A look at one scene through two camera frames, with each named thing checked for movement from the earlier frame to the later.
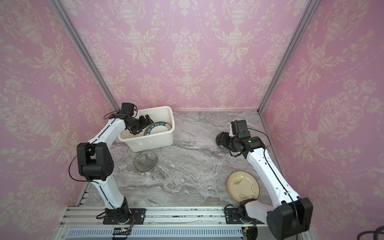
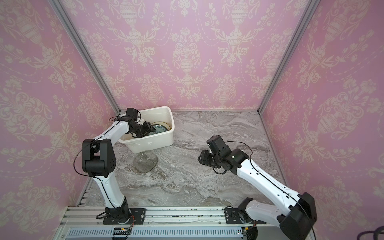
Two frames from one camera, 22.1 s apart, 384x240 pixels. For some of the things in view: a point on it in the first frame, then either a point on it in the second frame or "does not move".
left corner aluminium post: x=60 y=10 does not move
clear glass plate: x=144 y=161 does not move
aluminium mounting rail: x=86 y=223 does not move
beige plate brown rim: x=242 y=185 -> x=163 y=124
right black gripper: x=223 y=141 -> x=207 y=157
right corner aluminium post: x=309 y=12 does not move
